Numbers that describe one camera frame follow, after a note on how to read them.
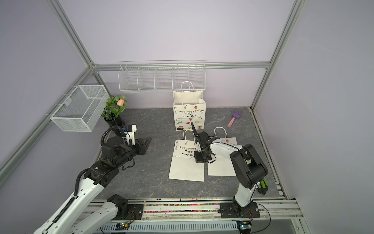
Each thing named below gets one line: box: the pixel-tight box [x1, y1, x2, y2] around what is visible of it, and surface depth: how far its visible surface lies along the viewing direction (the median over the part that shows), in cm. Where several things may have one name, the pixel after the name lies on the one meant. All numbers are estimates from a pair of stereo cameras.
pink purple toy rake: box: [226, 109, 243, 128], surface depth 118 cm
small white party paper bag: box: [168, 129, 205, 182], surface depth 93 cm
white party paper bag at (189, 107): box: [172, 80, 207, 132], surface depth 96 cm
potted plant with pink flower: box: [101, 95, 128, 126], surface depth 91 cm
